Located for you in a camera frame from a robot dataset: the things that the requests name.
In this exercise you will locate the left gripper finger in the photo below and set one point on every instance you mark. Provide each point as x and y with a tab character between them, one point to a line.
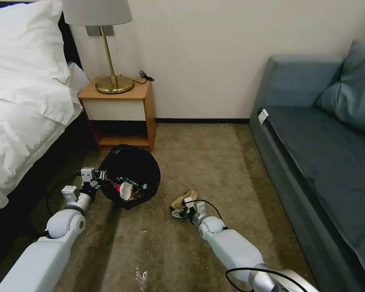
95	184
100	175

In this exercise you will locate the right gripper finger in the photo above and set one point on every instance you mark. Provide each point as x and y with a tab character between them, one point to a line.
178	206
179	214

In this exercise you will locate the brown paper garbage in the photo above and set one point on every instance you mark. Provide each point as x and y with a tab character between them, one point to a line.
188	194

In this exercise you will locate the black trash bin with bag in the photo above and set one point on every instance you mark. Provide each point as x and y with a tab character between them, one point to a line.
130	161

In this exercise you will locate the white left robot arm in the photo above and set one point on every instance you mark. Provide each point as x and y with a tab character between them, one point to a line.
45	252

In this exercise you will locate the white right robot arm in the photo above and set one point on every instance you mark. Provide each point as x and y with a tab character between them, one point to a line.
234	243

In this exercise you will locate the white and red paper cup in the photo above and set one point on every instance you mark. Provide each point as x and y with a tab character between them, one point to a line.
126	190

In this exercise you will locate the black plastic bottle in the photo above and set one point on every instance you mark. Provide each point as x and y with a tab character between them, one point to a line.
133	182

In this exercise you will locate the brown snack wrapper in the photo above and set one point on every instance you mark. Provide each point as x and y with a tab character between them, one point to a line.
137	194

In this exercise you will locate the wooden nightstand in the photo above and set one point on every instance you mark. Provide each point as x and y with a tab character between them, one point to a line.
118	109

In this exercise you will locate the clear plastic scrap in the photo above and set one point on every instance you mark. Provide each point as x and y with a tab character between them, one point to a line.
141	275

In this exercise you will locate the white duvet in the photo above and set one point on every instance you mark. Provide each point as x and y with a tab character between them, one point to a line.
21	130

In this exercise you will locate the white sofa tag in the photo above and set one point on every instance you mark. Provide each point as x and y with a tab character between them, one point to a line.
263	116

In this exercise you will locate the black headboard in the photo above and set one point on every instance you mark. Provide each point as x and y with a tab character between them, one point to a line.
71	48

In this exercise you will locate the blue-grey sofa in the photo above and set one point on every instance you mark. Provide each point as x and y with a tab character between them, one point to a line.
322	170

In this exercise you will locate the white pillow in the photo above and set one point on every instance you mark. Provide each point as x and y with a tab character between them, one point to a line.
21	42

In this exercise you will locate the brass lamp with white shade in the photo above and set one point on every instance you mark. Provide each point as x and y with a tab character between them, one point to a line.
97	12

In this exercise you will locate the blue-grey cushion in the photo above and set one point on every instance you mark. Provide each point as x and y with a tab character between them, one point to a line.
352	94

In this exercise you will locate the right pale wrist camera box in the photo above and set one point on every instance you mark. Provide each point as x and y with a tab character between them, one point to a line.
188	200

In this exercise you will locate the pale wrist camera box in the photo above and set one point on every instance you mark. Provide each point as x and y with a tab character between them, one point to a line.
188	200
87	175

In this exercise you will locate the left pale wrist camera box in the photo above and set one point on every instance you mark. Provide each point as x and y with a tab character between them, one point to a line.
87	175

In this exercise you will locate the black bed frame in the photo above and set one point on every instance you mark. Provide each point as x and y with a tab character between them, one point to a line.
33	197

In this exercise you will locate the silver wall plate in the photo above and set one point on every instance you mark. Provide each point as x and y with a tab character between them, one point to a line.
92	31

